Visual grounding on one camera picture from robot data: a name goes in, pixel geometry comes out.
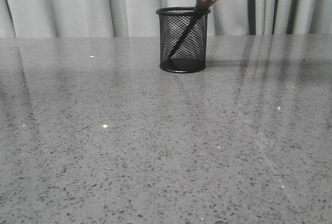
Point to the grey curtain backdrop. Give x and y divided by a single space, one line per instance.
137 18

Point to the black mesh pen bucket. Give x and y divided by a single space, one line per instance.
190 57

